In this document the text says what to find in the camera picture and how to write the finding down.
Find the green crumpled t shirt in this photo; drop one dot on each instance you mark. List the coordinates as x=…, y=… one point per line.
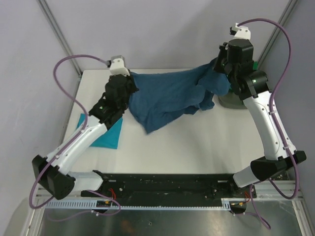
x=255, y=65

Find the aluminium frame post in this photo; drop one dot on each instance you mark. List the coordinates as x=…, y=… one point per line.
x=288, y=11
x=48, y=14

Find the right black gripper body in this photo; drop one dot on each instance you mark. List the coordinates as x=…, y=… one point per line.
x=221, y=64

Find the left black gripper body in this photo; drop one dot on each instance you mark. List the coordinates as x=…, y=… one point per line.
x=131, y=88

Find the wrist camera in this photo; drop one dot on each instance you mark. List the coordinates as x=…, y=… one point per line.
x=240, y=32
x=117, y=66

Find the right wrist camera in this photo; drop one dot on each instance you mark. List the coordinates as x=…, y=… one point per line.
x=240, y=32

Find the left aluminium frame post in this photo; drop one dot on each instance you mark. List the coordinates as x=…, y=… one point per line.
x=48, y=14

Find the grey plastic bin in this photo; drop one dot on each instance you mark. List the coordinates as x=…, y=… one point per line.
x=231, y=101

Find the dark blue t shirt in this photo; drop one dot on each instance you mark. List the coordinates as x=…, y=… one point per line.
x=164, y=97

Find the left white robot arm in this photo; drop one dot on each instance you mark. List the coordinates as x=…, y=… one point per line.
x=53, y=172

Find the teal folded t shirt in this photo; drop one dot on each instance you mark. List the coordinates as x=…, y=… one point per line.
x=108, y=137

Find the right aluminium frame post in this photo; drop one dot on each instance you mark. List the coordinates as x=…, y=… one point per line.
x=288, y=11

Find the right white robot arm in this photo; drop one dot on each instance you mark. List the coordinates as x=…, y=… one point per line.
x=252, y=88

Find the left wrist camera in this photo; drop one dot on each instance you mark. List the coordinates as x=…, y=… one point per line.
x=117, y=66

